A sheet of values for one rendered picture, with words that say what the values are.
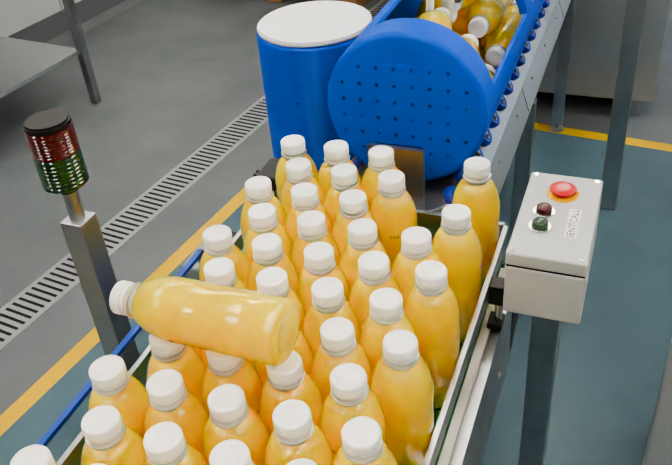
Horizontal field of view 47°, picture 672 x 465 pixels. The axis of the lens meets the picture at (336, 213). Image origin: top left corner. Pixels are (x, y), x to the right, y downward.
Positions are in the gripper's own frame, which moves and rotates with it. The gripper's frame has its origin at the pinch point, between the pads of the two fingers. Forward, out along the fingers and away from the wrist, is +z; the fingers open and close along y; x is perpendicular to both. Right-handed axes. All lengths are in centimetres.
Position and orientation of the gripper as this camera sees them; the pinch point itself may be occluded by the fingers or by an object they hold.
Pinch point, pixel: (441, 2)
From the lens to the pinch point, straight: 153.4
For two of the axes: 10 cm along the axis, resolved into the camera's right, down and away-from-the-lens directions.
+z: 0.8, 8.2, 5.7
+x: -3.6, 5.5, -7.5
